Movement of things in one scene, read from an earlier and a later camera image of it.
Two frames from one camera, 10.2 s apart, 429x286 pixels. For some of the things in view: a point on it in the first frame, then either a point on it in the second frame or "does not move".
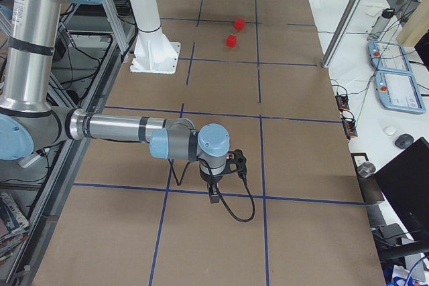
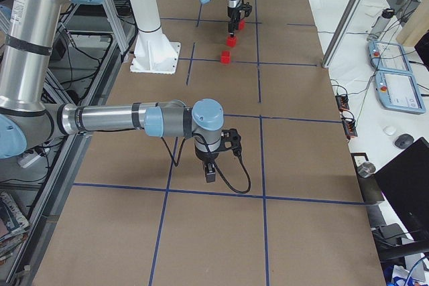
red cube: x=231 y=40 does not move
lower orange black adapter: x=349 y=127 does not move
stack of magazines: x=17 y=226 does not move
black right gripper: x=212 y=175 → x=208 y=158
